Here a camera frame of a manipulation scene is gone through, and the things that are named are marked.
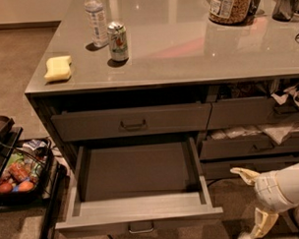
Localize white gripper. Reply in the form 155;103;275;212
230;167;290;239

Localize grey drawer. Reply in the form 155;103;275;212
208;96;299;130
51;103;211;142
56;138;222;237
199;132;299;160
202;154;299;180

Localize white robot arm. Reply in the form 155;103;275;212
230;163;299;239

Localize plastic bags in drawer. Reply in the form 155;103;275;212
210;122;299;145

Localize white shoe left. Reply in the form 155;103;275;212
237;232;252;239

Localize grey kitchen counter cabinet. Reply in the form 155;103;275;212
26;0;299;168

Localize large jar of nuts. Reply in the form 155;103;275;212
209;0;251;26

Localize dark glass pitcher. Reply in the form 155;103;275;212
271;0;299;22

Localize silver green soda can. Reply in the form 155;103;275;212
107;22;129;62

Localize black cart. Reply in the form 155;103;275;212
0;116;67;239

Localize black basket of snacks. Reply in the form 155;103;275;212
0;139;52;207

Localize yellow sponge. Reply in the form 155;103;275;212
44;55;72;82

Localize clear plastic water bottle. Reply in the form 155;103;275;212
84;0;108;47

